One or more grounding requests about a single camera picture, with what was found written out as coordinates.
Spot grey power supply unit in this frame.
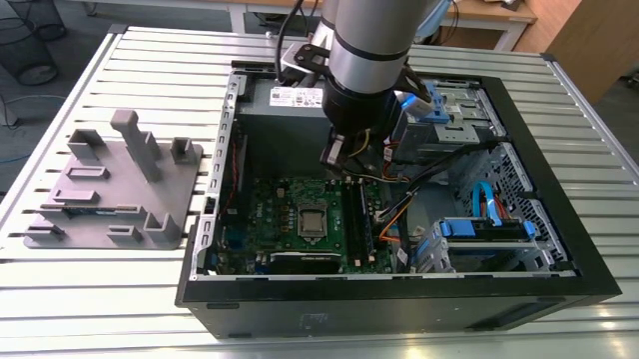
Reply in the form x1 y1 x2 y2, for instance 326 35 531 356
232 79 337 177

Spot black open PC case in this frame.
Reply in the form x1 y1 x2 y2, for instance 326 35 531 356
172 59 623 340

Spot blue flat data wire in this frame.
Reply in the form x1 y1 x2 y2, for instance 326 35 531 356
471 180 506 227

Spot blue drive latch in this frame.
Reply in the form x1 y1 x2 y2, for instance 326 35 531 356
417 81 451 124

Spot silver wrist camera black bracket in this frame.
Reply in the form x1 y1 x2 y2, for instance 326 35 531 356
279 43 331 82

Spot orange wire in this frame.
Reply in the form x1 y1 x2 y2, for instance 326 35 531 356
378 218 409 246

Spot black RAM slot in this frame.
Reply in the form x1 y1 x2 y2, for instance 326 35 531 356
357 178 379 265

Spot hard disk in blue carrier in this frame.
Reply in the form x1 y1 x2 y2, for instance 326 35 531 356
434 218 539 244

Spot wooden cabinet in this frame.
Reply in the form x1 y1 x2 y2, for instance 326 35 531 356
543 0 639 105

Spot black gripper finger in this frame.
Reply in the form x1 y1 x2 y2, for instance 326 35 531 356
343 129 385 180
319 133 347 168

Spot grey metal disk bay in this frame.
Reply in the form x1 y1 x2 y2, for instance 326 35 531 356
414 218 575 274

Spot black graphics card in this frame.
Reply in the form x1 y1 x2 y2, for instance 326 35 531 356
268 251 343 274

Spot grey parts rack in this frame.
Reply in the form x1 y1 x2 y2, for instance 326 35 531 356
23 109 204 251

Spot wooden desk white legs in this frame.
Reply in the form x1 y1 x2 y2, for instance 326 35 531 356
443 0 539 52

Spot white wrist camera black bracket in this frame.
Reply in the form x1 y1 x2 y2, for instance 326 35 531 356
394 73 435 117

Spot green motherboard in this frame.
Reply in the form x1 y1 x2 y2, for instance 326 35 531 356
219 175 395 276

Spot grey metal drive cage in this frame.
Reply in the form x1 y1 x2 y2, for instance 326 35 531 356
391 79 506 165

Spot black camera cable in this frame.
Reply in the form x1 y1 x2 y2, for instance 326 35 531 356
276 0 307 82

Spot blue RAM stick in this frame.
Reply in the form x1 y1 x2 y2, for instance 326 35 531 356
39 203 139 218

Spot black wire bundle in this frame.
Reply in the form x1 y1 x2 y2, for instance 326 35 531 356
377 140 506 270

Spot metal socket cover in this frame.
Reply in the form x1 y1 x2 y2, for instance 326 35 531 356
296 203 331 241

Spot black wire mesh bin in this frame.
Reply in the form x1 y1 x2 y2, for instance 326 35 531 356
0 16 60 87
27 0 70 41

